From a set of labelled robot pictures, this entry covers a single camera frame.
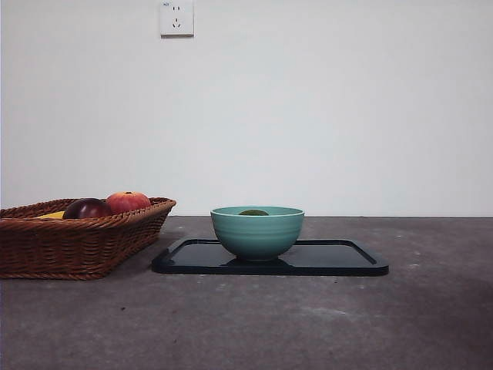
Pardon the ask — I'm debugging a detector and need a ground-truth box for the teal ceramic bowl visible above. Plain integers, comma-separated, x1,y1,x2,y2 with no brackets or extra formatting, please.
210,206,306,263

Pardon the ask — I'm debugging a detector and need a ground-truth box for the dark rectangular tray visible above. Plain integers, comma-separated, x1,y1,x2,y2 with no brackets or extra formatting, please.
151,237,390,277

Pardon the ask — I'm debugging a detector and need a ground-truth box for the red orange apple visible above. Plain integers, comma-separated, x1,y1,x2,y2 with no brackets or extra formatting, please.
105,190,152,214

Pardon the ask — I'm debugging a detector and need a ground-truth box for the dark red plum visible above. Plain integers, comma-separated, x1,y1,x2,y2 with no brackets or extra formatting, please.
62,197,114,220

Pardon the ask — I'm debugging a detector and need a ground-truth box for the brown wicker basket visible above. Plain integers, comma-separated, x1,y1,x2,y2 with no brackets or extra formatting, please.
0,197,177,281

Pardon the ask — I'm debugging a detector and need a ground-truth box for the white wall outlet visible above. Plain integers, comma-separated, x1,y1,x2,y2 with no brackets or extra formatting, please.
159,0,195,39

